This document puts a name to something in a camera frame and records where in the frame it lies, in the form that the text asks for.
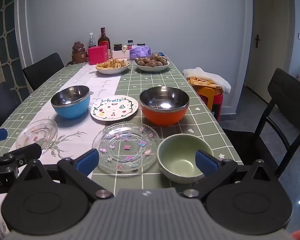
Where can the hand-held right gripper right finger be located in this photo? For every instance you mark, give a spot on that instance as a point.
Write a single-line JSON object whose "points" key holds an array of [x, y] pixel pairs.
{"points": [[206, 162]]}

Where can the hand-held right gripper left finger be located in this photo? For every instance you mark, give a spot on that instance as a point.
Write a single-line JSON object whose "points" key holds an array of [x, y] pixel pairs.
{"points": [[86, 161]]}

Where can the small clear glass plate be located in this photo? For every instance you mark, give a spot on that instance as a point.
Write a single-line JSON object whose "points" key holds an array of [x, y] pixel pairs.
{"points": [[37, 135]]}

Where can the green ceramic bowl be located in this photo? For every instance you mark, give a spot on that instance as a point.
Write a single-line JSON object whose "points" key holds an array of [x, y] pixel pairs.
{"points": [[177, 160]]}

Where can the large clear glass plate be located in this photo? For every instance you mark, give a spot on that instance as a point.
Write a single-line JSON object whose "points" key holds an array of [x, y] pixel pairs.
{"points": [[126, 145]]}

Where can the blue steel-lined bowl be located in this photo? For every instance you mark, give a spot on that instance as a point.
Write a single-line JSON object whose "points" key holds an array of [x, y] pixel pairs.
{"points": [[68, 110]]}

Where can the white fruit-print plate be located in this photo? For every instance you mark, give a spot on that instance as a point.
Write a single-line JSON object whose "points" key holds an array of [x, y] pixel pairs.
{"points": [[113, 107]]}

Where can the orange steel-lined bowl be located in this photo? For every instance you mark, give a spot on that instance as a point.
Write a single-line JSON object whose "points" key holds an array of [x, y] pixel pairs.
{"points": [[162, 116]]}

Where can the white printed table runner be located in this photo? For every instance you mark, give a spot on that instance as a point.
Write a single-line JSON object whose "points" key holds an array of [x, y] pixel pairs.
{"points": [[77, 135]]}

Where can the black chair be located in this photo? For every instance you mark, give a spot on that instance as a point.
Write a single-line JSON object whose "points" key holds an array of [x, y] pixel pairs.
{"points": [[2, 105], [287, 87], [43, 70]]}

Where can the red plastic stool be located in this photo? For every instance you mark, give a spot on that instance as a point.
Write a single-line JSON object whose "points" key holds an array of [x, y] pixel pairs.
{"points": [[217, 105]]}

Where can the orange plastic stool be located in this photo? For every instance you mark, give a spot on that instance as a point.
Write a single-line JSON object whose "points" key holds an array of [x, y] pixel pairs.
{"points": [[203, 96]]}

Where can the yellow cloth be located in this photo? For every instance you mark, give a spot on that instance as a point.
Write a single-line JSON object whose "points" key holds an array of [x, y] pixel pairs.
{"points": [[202, 81]]}

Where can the white cloth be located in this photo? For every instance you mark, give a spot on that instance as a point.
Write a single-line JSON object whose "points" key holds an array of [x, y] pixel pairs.
{"points": [[202, 72]]}

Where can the white dish of fries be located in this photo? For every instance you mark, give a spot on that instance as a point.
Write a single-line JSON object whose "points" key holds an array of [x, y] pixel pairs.
{"points": [[112, 66]]}

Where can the glazed white door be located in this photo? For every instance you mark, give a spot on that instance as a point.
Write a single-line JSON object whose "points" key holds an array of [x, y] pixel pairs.
{"points": [[5, 30]]}

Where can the pink box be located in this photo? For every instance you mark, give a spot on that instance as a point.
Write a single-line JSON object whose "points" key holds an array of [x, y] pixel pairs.
{"points": [[97, 55]]}

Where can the brown bear figure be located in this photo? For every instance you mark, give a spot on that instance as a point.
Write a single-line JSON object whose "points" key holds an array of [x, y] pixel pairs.
{"points": [[78, 52]]}

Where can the white flat box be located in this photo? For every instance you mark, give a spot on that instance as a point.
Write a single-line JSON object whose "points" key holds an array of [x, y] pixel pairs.
{"points": [[118, 54]]}

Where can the white dish of taro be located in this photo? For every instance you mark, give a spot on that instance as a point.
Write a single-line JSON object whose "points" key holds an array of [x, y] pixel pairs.
{"points": [[151, 63]]}

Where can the dark glass jar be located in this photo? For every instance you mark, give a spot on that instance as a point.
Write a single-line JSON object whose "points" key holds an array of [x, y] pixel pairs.
{"points": [[117, 47]]}

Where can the clear water bottle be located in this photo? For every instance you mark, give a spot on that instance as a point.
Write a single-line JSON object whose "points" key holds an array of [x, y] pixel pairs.
{"points": [[91, 41]]}

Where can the purple tissue pack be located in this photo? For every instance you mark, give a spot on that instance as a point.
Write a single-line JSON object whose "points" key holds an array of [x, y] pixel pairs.
{"points": [[140, 52]]}

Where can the brown liquor bottle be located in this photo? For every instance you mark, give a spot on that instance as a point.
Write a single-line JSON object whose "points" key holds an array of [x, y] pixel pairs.
{"points": [[103, 40]]}

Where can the small red-label jar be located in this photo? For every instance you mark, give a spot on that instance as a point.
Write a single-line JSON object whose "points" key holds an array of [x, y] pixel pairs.
{"points": [[130, 45]]}

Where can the black-lid jar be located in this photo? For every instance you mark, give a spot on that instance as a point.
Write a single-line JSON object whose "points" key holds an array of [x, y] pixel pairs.
{"points": [[141, 44]]}

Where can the plain white door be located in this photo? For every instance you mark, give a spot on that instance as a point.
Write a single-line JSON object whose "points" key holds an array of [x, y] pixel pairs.
{"points": [[272, 42]]}

